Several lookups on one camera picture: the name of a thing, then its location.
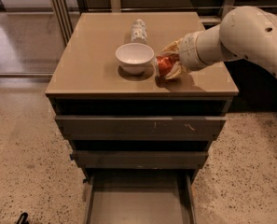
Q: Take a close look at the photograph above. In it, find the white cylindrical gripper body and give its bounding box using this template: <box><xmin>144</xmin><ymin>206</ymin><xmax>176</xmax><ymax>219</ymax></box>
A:
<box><xmin>179</xmin><ymin>31</ymin><xmax>207</xmax><ymax>71</ymax></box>

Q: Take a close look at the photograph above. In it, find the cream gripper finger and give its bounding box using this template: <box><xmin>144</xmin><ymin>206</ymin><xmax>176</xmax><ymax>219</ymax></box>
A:
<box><xmin>160</xmin><ymin>39</ymin><xmax>182</xmax><ymax>56</ymax></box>
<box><xmin>164</xmin><ymin>62</ymin><xmax>186</xmax><ymax>80</ymax></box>

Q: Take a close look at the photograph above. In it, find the red coke can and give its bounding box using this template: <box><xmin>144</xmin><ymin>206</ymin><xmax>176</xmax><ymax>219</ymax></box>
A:
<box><xmin>155</xmin><ymin>54</ymin><xmax>179</xmax><ymax>77</ymax></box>

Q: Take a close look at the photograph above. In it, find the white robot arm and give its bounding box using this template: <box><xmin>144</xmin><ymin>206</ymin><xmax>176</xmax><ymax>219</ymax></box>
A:
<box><xmin>155</xmin><ymin>7</ymin><xmax>277</xmax><ymax>80</ymax></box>

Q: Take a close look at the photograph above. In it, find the grey drawer cabinet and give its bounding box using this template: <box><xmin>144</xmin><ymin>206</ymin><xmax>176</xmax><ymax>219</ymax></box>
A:
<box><xmin>44</xmin><ymin>11</ymin><xmax>239</xmax><ymax>182</ymax></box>

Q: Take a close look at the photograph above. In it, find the grey top drawer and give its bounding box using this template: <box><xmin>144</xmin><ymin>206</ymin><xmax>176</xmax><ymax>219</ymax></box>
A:
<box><xmin>55</xmin><ymin>116</ymin><xmax>226</xmax><ymax>141</ymax></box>

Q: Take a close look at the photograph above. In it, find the grey middle drawer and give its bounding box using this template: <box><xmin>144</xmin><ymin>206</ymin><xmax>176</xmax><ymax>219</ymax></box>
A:
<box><xmin>70</xmin><ymin>150</ymin><xmax>208</xmax><ymax>169</ymax></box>

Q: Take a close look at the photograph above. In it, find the grey open bottom drawer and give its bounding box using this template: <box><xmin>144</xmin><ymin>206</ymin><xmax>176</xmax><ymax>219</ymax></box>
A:
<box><xmin>83</xmin><ymin>170</ymin><xmax>197</xmax><ymax>224</ymax></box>

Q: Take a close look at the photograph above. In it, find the clear plastic water bottle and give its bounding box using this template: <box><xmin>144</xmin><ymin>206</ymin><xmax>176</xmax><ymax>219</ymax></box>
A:
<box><xmin>131</xmin><ymin>19</ymin><xmax>147</xmax><ymax>44</ymax></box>

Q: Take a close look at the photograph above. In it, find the white ceramic bowl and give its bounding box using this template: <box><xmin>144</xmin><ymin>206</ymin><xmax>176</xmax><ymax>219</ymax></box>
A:
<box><xmin>116</xmin><ymin>43</ymin><xmax>154</xmax><ymax>75</ymax></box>

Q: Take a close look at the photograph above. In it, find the black object bottom left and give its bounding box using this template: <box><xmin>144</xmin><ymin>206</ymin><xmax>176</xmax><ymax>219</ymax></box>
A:
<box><xmin>16</xmin><ymin>213</ymin><xmax>29</xmax><ymax>224</ymax></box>

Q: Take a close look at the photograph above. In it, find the metal frame rail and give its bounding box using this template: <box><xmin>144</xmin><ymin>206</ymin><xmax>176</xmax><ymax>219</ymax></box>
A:
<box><xmin>44</xmin><ymin>0</ymin><xmax>277</xmax><ymax>45</ymax></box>

